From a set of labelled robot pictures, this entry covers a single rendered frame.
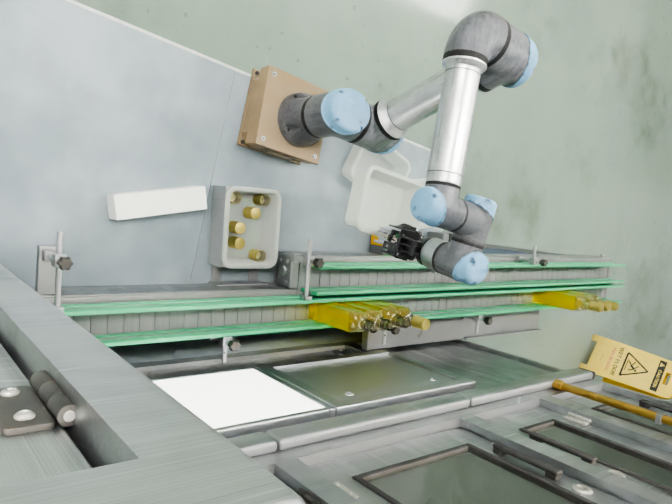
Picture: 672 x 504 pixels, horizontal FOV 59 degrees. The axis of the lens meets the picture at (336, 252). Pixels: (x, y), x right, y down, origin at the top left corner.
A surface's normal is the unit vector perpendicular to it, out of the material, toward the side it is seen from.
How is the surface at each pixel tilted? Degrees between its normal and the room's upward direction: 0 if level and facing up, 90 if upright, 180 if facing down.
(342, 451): 0
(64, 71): 0
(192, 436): 90
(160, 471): 90
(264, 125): 4
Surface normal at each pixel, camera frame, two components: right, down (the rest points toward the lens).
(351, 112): 0.54, 0.03
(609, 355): -0.49, -0.51
